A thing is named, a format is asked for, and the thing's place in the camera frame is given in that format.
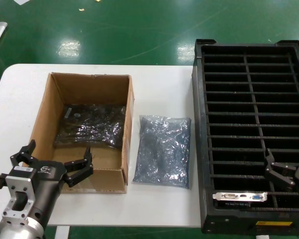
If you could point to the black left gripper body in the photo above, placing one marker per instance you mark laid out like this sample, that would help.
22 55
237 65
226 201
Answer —
49 184

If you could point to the white table leg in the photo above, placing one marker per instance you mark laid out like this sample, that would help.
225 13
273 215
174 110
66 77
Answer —
62 234

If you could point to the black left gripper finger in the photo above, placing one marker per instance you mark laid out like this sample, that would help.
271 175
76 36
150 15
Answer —
22 154
81 169

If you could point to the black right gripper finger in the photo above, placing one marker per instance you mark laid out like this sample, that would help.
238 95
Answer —
279 175

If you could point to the dark antistatic card bag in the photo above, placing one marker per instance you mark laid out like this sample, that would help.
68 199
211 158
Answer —
94 134

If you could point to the black slotted container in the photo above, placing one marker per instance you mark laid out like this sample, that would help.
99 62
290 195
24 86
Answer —
201 139

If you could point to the brown cardboard box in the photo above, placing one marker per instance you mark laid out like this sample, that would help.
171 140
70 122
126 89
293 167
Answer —
99 180

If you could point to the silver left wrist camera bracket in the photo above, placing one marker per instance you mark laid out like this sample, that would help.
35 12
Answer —
17 189

